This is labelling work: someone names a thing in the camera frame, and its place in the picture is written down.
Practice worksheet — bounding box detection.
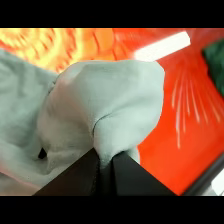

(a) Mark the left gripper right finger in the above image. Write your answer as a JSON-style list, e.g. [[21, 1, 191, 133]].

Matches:
[[99, 150, 178, 197]]

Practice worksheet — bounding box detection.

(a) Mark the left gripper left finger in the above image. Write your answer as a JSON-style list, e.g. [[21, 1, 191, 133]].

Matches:
[[32, 147, 101, 197]]

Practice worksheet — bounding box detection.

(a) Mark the light grey garment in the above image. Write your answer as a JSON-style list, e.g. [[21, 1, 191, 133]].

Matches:
[[0, 48, 166, 197]]

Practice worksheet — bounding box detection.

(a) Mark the dark green garment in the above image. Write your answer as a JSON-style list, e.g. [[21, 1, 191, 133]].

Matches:
[[201, 39, 224, 98]]

